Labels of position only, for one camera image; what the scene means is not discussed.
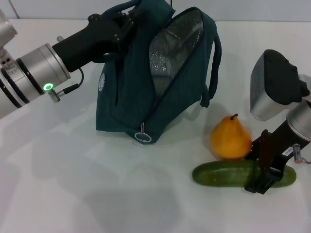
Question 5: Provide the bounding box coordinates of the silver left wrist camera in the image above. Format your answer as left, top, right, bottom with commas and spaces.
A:
0, 8, 18, 49

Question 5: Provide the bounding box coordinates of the green cucumber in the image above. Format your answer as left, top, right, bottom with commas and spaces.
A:
191, 159, 298, 189

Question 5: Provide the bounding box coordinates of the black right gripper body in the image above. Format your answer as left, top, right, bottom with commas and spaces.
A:
259, 120, 305, 171

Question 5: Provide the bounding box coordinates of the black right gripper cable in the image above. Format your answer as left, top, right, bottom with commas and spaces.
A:
292, 142, 311, 164

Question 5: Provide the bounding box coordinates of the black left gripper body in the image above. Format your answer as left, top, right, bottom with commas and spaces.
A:
52, 11, 136, 73

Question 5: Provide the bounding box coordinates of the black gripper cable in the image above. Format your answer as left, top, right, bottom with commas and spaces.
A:
292, 142, 311, 164
48, 67, 85, 103

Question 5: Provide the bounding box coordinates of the thin grey wall cable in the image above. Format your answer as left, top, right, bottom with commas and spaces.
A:
8, 0, 20, 19

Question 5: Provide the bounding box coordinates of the yellow orange pear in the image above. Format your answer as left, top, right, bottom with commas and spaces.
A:
209, 113, 253, 161

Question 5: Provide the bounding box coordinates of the dark teal insulated bag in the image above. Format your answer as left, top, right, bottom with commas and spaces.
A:
95, 0, 223, 146

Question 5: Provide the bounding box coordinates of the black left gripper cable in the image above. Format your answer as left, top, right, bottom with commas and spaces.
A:
48, 67, 85, 103

